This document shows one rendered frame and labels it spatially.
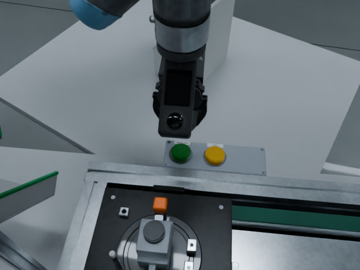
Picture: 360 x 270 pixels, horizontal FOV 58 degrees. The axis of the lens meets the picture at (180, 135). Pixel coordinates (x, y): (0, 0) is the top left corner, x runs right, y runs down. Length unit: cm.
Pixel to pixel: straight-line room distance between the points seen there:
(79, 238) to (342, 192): 50
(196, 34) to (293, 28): 238
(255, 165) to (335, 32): 227
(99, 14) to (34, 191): 30
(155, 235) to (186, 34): 27
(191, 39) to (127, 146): 44
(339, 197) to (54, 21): 256
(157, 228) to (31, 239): 37
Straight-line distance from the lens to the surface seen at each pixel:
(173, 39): 44
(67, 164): 83
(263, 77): 100
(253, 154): 69
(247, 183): 66
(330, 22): 297
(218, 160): 66
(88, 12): 53
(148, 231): 46
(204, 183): 64
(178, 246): 56
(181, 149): 67
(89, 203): 65
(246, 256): 65
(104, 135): 85
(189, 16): 42
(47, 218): 77
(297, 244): 68
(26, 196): 57
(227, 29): 96
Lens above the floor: 152
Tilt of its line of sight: 53 degrees down
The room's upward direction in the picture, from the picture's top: straight up
